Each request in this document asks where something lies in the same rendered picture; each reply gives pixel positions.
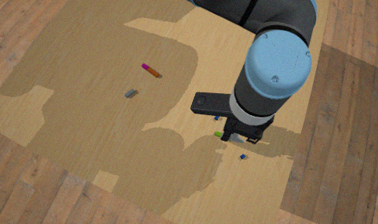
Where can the grey rod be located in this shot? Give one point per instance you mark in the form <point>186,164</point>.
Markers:
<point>129,93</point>

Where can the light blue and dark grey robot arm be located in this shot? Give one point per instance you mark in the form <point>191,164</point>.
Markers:
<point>277,64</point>

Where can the orange rod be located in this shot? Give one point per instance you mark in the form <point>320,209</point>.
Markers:
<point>152,72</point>

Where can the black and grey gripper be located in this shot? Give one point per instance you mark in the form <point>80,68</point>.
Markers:
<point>233,124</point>

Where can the magenta rod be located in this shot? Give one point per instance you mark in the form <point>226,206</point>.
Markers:
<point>145,66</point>

